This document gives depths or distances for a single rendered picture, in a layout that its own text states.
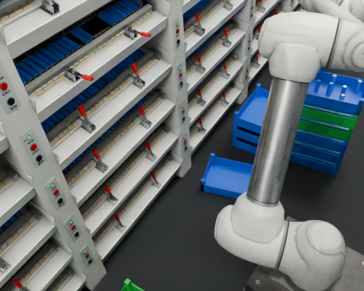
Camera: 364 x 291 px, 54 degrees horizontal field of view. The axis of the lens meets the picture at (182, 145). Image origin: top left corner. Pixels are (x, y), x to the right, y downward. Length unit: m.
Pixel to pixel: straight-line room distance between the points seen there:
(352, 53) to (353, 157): 1.21
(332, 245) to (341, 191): 0.85
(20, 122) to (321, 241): 0.87
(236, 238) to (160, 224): 0.67
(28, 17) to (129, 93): 0.48
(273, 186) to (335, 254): 0.25
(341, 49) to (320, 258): 0.56
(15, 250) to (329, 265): 0.91
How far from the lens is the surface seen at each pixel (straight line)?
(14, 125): 0.97
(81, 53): 1.12
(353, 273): 1.43
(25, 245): 1.23
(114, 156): 1.36
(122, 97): 1.29
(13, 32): 0.93
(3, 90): 0.92
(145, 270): 1.65
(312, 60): 1.01
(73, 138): 1.17
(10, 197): 1.09
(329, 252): 1.12
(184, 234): 1.71
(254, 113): 2.03
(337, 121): 1.79
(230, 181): 1.89
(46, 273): 1.39
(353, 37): 1.01
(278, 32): 1.01
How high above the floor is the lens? 1.46
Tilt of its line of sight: 45 degrees down
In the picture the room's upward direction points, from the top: 5 degrees counter-clockwise
